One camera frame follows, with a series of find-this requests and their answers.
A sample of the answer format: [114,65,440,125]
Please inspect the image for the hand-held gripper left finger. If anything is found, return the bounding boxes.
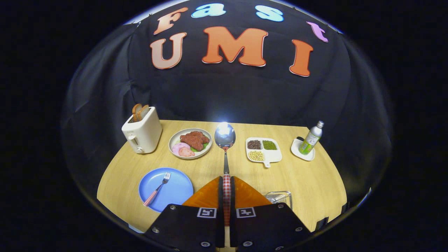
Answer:
[143,176,224,252]

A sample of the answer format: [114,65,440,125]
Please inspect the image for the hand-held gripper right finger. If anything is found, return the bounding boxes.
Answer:
[229,176,312,252]

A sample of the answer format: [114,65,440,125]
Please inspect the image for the green label metal bottle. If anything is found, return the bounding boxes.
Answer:
[299,121,324,155]

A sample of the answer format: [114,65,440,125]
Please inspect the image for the white round food plate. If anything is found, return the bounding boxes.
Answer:
[168,128,213,160]

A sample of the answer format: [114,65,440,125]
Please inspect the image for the black backdrop cloth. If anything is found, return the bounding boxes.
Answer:
[61,0,394,210]

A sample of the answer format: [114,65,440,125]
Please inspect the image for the brown fried meat pieces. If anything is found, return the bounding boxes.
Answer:
[180,131,210,152]

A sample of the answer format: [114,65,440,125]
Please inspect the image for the blue round plate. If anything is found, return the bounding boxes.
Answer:
[139,168,194,213]

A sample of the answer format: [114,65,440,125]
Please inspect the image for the cream white toaster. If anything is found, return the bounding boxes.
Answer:
[121,106,163,154]

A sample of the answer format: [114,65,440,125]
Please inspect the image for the red checked handle spoon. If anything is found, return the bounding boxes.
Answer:
[214,122,236,227]

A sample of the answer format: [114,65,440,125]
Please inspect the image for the white divided tray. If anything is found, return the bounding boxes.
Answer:
[246,137,282,168]

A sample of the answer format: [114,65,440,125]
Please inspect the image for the metal cutlery drainer basket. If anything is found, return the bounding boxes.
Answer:
[265,191,293,210]

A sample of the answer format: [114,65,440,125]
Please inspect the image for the red checked handle fork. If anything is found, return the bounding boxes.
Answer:
[143,172,171,207]

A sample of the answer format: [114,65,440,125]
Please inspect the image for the small white coaster dish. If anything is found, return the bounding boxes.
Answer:
[291,137,316,161]

